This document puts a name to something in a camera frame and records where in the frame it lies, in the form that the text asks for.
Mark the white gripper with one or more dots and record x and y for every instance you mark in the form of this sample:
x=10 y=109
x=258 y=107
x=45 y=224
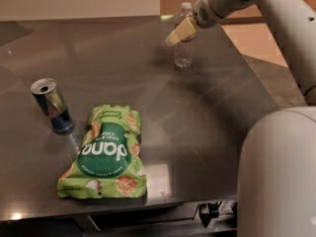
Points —
x=204 y=16

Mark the clear plastic water bottle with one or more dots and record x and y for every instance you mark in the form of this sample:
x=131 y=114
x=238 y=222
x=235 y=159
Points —
x=183 y=50

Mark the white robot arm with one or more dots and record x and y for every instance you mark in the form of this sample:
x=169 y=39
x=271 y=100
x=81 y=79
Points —
x=276 y=193

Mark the green rice chip bag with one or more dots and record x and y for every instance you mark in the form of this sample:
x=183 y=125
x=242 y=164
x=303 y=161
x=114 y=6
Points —
x=108 y=165

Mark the blue silver drink can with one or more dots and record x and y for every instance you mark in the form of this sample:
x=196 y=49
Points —
x=52 y=104

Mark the black clamp under table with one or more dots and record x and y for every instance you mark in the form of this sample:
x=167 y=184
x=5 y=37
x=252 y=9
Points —
x=218 y=214

